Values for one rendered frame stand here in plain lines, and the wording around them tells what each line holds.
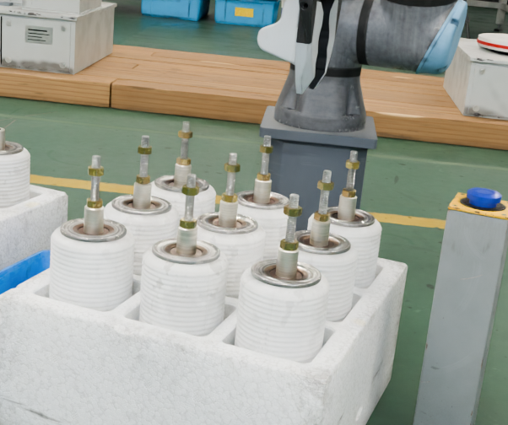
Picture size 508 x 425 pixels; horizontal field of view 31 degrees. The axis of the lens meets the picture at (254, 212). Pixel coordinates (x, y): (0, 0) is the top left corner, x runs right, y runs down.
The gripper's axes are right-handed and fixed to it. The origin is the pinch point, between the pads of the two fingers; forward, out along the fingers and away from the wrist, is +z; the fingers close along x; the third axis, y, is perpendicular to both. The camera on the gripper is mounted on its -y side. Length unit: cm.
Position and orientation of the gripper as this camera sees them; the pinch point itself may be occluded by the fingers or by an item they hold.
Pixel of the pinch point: (314, 78)
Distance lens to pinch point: 92.9
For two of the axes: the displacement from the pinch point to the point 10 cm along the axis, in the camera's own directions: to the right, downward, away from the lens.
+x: -3.7, 2.5, -9.0
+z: -0.9, 9.5, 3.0
